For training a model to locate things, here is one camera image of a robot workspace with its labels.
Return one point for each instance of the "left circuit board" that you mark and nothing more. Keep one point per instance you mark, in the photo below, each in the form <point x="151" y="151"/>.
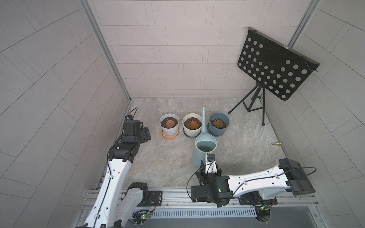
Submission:
<point x="141" y="216"/>

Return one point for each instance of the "orange-red succulent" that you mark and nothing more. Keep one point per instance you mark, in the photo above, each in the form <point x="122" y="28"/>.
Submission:
<point x="193" y="125"/>

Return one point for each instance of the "black perforated music stand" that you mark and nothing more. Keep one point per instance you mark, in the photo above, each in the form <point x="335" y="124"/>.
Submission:
<point x="275" y="68"/>

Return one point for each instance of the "grey-blue pot saucer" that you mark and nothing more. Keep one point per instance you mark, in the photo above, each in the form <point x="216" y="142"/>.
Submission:
<point x="189" y="136"/>

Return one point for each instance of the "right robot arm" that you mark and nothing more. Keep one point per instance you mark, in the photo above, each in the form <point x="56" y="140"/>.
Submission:
<point x="259" y="188"/>

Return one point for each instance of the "circuit board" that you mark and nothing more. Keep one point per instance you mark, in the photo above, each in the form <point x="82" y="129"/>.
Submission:
<point x="141" y="216"/>
<point x="263" y="215"/>

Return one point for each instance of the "blue plant pot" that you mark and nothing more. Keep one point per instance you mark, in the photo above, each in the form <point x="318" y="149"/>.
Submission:
<point x="214" y="131"/>

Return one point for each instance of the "peach pot saucer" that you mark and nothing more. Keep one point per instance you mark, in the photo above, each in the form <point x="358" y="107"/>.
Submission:
<point x="169" y="137"/>

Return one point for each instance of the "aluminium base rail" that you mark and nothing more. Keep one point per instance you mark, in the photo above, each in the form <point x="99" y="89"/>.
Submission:
<point x="175" y="197"/>

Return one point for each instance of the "cream faceted plant pot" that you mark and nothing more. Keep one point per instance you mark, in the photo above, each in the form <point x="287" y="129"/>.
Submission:
<point x="187" y="119"/>

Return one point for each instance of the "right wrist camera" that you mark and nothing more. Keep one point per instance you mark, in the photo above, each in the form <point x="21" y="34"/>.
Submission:
<point x="210" y="164"/>

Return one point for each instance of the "right circuit board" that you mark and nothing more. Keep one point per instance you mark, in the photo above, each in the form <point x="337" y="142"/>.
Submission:
<point x="263" y="215"/>

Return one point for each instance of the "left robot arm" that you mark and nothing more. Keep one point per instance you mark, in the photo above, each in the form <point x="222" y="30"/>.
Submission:
<point x="112" y="209"/>

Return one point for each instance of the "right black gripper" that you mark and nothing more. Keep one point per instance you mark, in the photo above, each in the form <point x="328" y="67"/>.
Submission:
<point x="200" y="174"/>

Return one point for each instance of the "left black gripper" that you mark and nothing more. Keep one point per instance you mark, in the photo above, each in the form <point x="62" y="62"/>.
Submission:
<point x="145" y="134"/>

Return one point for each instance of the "green-red succulent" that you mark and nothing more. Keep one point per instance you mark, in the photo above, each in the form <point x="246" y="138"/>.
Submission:
<point x="218" y="123"/>

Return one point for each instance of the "light blue watering can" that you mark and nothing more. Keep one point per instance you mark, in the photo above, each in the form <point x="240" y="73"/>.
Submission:
<point x="204" y="144"/>

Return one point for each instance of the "white round plant pot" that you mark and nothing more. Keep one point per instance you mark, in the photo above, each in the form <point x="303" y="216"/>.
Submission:
<point x="163" y="120"/>

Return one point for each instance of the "pink succulent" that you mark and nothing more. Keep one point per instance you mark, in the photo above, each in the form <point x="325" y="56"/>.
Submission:
<point x="170" y="123"/>

